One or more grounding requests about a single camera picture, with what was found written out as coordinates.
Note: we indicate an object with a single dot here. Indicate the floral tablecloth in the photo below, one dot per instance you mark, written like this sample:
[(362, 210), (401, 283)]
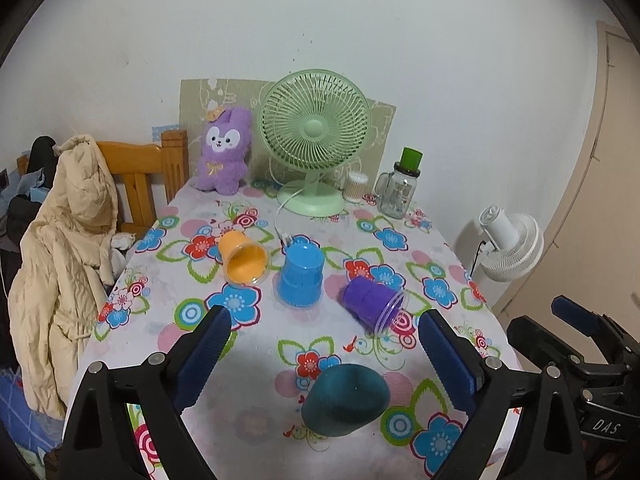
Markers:
[(260, 360)]

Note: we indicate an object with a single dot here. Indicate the blue patterned cloth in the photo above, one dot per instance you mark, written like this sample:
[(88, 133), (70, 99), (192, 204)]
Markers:
[(25, 410)]

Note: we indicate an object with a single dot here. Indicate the beige padded jacket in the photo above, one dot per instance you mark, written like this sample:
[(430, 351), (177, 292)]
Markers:
[(60, 260)]

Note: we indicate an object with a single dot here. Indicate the teal cup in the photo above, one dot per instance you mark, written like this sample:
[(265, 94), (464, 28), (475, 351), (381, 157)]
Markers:
[(345, 402)]

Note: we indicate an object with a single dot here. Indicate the blue cup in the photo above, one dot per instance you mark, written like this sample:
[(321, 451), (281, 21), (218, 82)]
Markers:
[(300, 277)]

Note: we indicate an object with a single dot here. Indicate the cotton swab jar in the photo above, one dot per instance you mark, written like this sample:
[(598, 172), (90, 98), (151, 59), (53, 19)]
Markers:
[(355, 187)]

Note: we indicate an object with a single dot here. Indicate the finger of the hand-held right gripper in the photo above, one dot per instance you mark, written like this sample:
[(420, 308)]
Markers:
[(537, 342), (575, 314)]

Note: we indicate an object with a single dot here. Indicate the green desk fan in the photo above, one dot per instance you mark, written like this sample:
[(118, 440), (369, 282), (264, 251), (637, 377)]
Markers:
[(315, 127)]

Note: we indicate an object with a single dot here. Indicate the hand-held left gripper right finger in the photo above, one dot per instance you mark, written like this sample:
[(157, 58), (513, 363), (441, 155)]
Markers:
[(445, 360)]

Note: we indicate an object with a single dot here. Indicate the purple cup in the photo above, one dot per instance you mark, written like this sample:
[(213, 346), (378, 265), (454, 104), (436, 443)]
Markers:
[(367, 302)]

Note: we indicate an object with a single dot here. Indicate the wooden chair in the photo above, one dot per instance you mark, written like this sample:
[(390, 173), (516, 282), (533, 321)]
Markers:
[(137, 175)]

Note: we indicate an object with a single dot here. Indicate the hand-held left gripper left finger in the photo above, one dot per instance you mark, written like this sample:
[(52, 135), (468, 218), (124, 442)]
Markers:
[(205, 355)]

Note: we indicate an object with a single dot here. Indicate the beige wall poster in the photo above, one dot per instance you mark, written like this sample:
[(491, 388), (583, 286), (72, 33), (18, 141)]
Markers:
[(227, 92)]

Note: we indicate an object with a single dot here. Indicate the blue wall sticker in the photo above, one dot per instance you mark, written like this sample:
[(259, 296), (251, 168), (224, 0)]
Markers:
[(165, 131)]

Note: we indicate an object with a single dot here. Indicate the beige door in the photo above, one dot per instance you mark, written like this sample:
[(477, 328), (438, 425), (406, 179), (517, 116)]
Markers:
[(585, 210)]

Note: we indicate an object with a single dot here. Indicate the orange cup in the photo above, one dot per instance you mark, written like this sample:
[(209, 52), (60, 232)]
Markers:
[(242, 260)]

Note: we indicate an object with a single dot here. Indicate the purple plush rabbit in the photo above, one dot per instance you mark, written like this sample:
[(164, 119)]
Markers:
[(223, 152)]

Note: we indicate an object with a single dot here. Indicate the white floor fan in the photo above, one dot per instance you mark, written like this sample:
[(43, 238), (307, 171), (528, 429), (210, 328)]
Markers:
[(510, 242)]

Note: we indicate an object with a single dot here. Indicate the glass jar with green lid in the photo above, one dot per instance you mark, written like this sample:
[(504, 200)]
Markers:
[(397, 192)]

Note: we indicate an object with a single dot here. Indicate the dark clothing pile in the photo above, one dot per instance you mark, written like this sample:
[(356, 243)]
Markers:
[(20, 220)]

